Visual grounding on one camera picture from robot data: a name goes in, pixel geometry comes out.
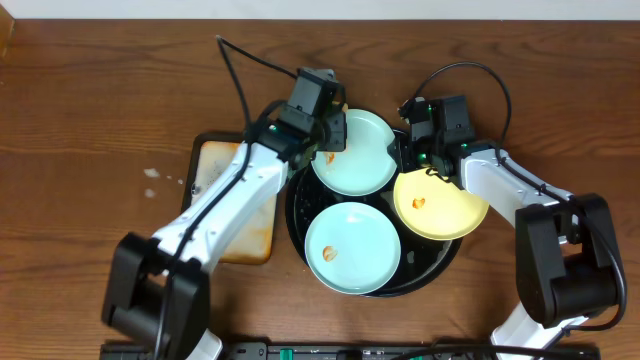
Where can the yellow plate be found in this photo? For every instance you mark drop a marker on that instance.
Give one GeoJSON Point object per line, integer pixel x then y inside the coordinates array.
{"type": "Point", "coordinates": [435, 208]}

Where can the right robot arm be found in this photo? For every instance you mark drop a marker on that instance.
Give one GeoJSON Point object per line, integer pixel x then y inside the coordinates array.
{"type": "Point", "coordinates": [569, 274]}

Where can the rectangular soapy black tray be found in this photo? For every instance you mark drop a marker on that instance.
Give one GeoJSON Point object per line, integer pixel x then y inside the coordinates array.
{"type": "Point", "coordinates": [211, 154]}

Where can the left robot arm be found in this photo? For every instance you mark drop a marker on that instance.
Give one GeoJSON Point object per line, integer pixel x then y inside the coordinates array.
{"type": "Point", "coordinates": [158, 288]}

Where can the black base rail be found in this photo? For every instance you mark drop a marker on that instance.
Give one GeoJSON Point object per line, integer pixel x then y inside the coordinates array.
{"type": "Point", "coordinates": [263, 351]}

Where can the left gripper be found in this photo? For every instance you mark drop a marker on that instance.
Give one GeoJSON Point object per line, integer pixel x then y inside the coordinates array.
{"type": "Point", "coordinates": [336, 131]}

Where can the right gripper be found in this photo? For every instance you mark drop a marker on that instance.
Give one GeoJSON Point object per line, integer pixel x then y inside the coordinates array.
{"type": "Point", "coordinates": [404, 152]}

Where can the light blue plate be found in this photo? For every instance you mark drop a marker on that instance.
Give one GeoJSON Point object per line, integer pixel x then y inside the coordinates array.
{"type": "Point", "coordinates": [365, 165]}
{"type": "Point", "coordinates": [352, 248]}

